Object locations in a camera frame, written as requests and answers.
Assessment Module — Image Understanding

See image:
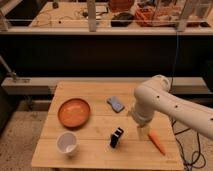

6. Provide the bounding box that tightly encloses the wooden table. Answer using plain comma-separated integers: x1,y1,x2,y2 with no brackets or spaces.
31,82,183,171

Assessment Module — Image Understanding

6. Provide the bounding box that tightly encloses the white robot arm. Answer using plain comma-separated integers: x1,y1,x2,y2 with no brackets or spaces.
131,75,213,140

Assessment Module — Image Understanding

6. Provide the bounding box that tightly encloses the black bag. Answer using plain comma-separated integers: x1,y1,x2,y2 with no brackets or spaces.
111,12,134,27

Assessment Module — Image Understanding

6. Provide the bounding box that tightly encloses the black cable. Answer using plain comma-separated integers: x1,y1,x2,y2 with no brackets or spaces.
171,116,208,171

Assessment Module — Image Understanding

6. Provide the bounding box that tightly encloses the black eraser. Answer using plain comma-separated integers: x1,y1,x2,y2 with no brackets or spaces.
110,127,124,148

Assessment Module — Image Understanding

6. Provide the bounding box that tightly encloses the orange carrot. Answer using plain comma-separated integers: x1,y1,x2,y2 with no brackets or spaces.
148,130,166,155

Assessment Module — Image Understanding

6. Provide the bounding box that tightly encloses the white cup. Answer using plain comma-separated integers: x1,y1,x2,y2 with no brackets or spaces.
56,132,77,156

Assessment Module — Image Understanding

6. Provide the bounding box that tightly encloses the blue sponge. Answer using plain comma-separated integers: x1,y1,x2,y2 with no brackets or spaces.
107,96,125,113

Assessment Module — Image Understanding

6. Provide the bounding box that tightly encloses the orange plate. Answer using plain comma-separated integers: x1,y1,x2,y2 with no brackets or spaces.
58,98,91,128

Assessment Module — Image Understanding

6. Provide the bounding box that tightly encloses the orange crate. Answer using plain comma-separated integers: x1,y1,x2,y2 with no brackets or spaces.
135,8,180,27

